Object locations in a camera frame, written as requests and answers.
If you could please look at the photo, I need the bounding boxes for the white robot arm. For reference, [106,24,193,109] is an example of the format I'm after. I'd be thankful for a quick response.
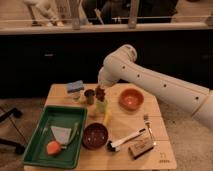
[98,44,213,131]

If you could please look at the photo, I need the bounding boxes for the dark metal cup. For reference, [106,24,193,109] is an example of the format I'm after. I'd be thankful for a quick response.
[84,89,95,105]

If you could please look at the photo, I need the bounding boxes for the yellow green plastic cup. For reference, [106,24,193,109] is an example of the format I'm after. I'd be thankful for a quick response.
[96,100,108,114]

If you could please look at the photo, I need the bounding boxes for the blue sponge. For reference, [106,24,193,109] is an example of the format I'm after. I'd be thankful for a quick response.
[66,80,84,93]

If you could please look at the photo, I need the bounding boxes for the clear glass jar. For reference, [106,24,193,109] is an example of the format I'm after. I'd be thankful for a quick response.
[71,91,81,102]

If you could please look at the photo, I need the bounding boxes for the yellow banana toy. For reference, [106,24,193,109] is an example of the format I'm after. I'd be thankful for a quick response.
[103,110,111,126]

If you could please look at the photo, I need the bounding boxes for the orange bowl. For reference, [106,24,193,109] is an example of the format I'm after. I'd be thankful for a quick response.
[118,88,144,111]

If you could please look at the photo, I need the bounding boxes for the green plastic tray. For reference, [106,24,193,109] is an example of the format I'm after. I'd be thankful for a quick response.
[23,106,87,169]

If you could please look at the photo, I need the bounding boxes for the dark red bowl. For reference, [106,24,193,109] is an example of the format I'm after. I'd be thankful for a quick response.
[82,123,108,150]

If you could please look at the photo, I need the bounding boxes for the silver fork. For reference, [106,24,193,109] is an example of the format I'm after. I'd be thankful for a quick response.
[143,114,156,146]

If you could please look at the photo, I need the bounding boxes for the grey cloth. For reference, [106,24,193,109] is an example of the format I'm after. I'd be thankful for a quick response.
[51,126,72,145]

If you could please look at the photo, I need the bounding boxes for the green utensil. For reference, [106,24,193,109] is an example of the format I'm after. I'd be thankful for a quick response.
[62,122,79,149]

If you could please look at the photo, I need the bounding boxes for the wooden block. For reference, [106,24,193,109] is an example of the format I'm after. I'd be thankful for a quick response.
[128,138,154,159]

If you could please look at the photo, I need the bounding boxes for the orange carrot toy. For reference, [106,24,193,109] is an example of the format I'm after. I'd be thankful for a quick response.
[46,141,61,156]

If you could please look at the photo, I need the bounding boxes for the black chair base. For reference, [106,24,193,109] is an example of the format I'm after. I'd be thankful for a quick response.
[0,105,27,155]

